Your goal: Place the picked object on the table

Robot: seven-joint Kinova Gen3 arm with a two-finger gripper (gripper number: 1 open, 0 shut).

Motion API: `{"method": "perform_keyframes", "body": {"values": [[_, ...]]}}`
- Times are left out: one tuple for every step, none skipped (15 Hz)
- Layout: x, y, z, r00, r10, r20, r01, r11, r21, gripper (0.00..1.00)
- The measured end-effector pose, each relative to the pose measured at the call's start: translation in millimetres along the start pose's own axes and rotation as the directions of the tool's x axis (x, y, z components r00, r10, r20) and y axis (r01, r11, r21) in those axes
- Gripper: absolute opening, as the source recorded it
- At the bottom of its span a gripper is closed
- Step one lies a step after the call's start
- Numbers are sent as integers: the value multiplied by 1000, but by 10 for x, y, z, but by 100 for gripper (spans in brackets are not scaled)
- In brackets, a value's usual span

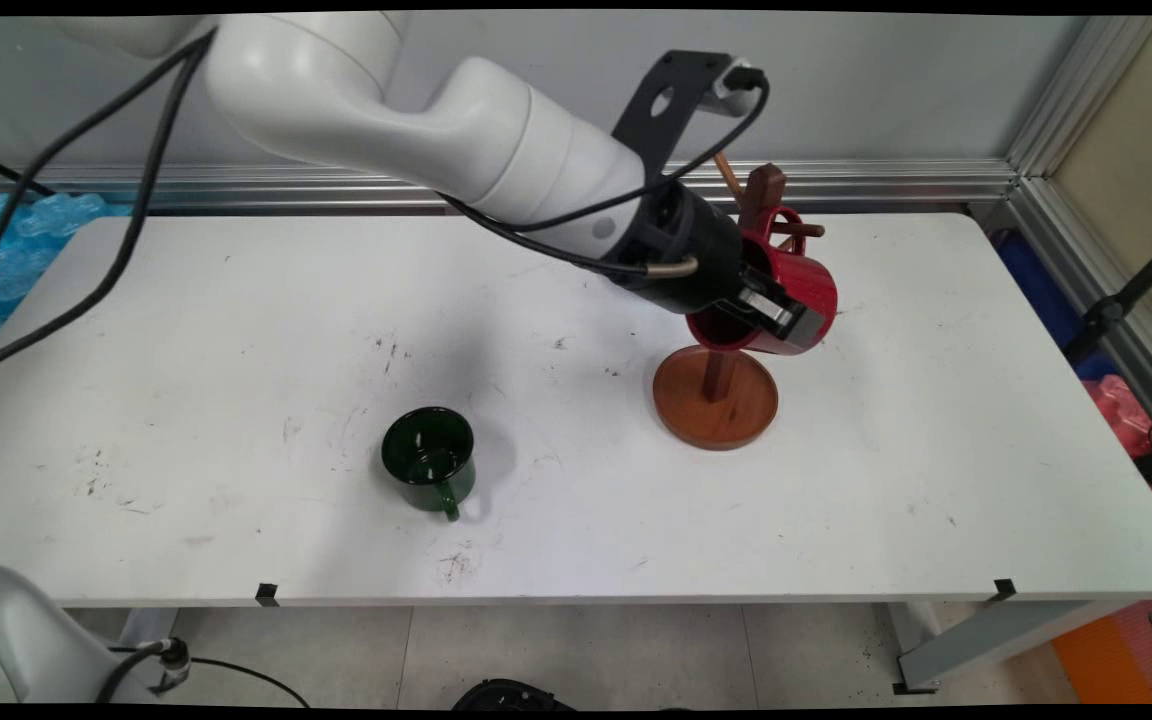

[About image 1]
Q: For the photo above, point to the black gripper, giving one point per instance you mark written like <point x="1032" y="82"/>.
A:
<point x="696" y="250"/>

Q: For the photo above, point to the red ceramic mug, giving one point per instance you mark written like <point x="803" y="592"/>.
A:
<point x="806" y="280"/>

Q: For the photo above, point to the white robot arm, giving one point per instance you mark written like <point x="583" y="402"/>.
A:
<point x="386" y="110"/>

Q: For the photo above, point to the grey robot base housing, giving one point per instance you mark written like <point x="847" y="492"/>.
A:
<point x="26" y="640"/>

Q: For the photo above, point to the wooden mug tree stand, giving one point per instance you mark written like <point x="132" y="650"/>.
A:
<point x="716" y="410"/>

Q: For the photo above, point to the blue plastic item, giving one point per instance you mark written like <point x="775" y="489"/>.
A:
<point x="1036" y="285"/>

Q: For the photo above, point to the black tripod stand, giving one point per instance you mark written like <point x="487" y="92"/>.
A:
<point x="1106" y="312"/>

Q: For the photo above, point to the black tape marker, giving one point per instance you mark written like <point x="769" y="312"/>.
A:
<point x="267" y="594"/>
<point x="1004" y="589"/>

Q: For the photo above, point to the red plastic bag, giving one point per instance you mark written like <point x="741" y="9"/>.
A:
<point x="1121" y="415"/>

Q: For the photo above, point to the dark green enamel mug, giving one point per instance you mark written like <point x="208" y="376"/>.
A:
<point x="426" y="455"/>

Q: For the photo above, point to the orange floor mat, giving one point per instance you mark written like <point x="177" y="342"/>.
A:
<point x="1116" y="650"/>

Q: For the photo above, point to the black round floor object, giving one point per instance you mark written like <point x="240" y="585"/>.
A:
<point x="506" y="695"/>

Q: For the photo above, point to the blue plastic bubble wrap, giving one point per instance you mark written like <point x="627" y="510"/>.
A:
<point x="16" y="250"/>

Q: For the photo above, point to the aluminium wall rail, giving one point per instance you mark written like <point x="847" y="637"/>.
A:
<point x="886" y="180"/>

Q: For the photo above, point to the aluminium corner frame post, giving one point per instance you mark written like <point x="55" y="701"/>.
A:
<point x="1066" y="130"/>

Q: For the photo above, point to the grey table leg frame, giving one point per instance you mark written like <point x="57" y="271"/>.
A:
<point x="986" y="640"/>

